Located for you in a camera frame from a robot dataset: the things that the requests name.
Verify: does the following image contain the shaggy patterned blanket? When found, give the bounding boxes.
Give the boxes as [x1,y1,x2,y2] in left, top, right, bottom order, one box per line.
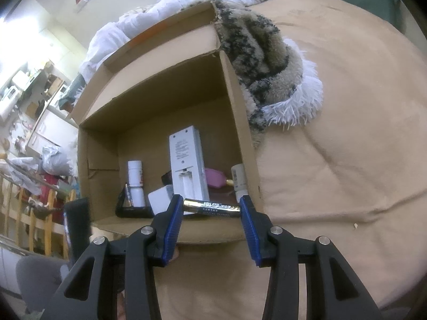
[213,0,324,150]

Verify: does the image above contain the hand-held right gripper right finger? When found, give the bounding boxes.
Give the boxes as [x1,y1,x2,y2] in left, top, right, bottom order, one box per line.
[239,195,384,320]

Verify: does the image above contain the pink patterned bottle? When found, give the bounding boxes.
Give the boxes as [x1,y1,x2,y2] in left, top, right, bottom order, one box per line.
[204,167,236,189]

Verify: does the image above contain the white stuffed plastic bag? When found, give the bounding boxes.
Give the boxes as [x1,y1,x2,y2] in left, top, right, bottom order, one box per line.
[42,145,79,177]

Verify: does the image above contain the cardboard box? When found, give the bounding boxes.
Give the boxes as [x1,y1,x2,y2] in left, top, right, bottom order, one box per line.
[70,0,262,244]

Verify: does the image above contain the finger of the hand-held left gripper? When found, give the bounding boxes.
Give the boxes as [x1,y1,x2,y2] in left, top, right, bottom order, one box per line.
[63,197,91,261]

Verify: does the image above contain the white duvet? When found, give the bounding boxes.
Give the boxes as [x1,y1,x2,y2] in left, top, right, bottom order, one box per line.
[80,0,284,77]

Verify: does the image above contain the white charger block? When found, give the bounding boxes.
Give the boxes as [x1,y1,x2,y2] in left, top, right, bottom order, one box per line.
[148,185,176,215]

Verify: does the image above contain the slim white labelled bottle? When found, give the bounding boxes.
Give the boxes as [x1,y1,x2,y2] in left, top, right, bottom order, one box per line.
[231,163,249,201]

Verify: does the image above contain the teal cushion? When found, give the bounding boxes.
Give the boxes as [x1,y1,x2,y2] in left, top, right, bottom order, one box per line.
[61,73,88,111]

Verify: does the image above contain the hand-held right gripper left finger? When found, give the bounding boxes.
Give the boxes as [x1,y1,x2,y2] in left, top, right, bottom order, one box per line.
[42,194,185,320]

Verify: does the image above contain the white kitchen cabinet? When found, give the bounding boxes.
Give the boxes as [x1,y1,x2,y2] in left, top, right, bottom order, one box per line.
[27,107,79,155]

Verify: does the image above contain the hanging white cloth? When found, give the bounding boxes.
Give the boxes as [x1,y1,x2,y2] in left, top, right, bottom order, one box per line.
[7,157,44,194]

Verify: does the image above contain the black flashlight with lanyard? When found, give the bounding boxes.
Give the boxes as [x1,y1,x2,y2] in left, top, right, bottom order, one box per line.
[115,189,155,219]

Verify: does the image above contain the yellow wooden rack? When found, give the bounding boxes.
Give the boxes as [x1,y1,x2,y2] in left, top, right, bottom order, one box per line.
[0,173,77,259]

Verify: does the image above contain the white pill bottle red label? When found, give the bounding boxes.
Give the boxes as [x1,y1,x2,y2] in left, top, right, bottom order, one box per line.
[128,161,145,187]

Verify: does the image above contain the white remote control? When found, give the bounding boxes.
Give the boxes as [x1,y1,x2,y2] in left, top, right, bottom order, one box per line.
[168,126,210,204]

